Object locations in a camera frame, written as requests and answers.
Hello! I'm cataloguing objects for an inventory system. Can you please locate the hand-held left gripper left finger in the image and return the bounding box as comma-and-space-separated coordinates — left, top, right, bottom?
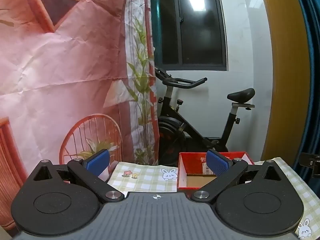
32, 149, 125, 204

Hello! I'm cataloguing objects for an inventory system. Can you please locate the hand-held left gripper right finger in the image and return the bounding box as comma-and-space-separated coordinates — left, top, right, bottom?
190, 149, 285, 202

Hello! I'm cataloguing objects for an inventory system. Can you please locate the red strawberry print cardboard box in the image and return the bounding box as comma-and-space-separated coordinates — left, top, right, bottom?
177, 151, 255, 190

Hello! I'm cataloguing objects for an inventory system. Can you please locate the green checked rabbit tablecloth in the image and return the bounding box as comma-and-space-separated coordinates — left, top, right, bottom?
107, 157, 320, 239

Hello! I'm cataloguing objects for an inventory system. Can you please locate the black exercise bike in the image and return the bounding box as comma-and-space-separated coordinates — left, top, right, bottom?
154, 67, 256, 167

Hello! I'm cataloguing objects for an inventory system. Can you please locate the dark blue curtain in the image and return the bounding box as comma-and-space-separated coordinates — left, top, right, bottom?
291, 0, 320, 178

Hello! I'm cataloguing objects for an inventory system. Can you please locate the yellow wooden door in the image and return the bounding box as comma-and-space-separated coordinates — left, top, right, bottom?
257, 0, 312, 163

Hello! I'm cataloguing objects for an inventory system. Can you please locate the pink printed backdrop cloth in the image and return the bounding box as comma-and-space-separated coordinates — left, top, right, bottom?
0, 0, 160, 235

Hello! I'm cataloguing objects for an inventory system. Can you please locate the dark window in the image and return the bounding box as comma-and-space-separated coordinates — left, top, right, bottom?
144, 0, 228, 72

